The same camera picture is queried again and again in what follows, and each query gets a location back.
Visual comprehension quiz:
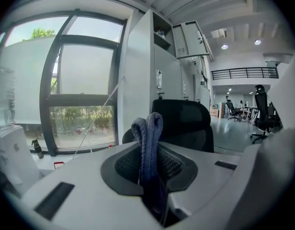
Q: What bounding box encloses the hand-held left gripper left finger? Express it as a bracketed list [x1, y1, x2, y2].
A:
[22, 141, 162, 230]

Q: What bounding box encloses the white water dispenser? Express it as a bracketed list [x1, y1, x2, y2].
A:
[0, 125, 43, 191]

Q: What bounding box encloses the grey-blue cloth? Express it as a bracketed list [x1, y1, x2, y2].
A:
[131, 112, 171, 225]

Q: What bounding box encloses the grey metal locker cabinet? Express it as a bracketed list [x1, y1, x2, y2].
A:
[117, 8, 214, 148]

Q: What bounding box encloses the black balcony railing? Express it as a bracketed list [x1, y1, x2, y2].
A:
[211, 67, 280, 81]

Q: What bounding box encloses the black thermos bottle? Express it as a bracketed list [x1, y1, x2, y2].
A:
[31, 138, 45, 160]

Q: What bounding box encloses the black framed window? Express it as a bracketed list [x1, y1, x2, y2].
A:
[0, 10, 129, 157]

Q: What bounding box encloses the black swivel chair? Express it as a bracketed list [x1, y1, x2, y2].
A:
[225, 99, 243, 122]
[250, 84, 284, 145]

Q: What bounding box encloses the large clear water bottle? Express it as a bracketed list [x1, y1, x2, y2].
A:
[0, 67, 16, 129]

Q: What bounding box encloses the cardboard box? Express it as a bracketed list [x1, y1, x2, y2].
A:
[209, 104, 221, 118]

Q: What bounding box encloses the white hanging cord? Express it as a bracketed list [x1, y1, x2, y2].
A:
[74, 75, 125, 154]

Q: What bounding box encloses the black mesh office chair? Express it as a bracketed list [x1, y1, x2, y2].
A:
[122, 99, 215, 153]

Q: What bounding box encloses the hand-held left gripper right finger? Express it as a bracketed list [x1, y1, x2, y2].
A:
[158, 141, 261, 230]

